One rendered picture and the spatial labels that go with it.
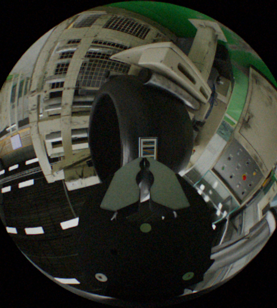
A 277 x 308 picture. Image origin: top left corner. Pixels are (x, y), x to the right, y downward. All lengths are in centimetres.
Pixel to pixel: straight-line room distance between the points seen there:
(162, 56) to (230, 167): 90
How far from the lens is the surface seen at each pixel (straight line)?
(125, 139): 24
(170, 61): 25
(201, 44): 80
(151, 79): 25
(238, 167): 97
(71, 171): 93
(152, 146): 22
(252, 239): 36
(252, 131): 92
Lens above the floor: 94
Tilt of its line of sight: 35 degrees up
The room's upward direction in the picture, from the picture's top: 158 degrees counter-clockwise
